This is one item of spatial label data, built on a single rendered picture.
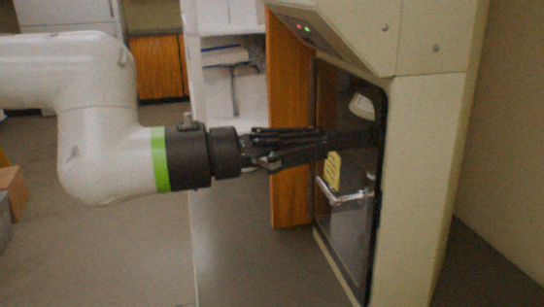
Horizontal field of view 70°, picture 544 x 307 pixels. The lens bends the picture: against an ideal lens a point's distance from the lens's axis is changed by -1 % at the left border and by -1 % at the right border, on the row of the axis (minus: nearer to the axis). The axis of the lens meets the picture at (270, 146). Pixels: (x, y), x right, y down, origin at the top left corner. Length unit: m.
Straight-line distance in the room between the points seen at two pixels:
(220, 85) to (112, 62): 1.38
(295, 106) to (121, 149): 0.49
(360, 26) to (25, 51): 0.40
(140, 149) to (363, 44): 0.31
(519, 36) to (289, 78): 0.50
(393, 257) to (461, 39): 0.35
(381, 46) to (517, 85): 0.53
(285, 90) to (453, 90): 0.41
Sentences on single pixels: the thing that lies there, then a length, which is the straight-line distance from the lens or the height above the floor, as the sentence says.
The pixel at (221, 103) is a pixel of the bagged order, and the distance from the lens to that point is 1.93.
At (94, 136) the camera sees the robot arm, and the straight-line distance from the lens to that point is 0.52.
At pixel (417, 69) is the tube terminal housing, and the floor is 1.42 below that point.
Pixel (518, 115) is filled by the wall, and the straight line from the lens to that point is 1.01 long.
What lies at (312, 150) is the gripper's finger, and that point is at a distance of 0.54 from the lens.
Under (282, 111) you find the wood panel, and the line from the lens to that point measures 0.91.
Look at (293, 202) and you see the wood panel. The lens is 1.01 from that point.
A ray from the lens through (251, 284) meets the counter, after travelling 0.88.
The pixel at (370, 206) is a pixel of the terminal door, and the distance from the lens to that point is 0.64.
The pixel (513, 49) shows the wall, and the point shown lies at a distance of 1.02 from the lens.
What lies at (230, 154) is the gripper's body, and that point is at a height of 1.32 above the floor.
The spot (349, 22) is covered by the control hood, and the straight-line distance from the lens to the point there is 0.51.
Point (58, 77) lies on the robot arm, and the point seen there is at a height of 1.43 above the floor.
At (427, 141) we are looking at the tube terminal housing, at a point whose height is 1.31.
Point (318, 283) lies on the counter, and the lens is 0.89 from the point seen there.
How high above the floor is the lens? 1.53
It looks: 23 degrees down
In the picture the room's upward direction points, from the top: 2 degrees counter-clockwise
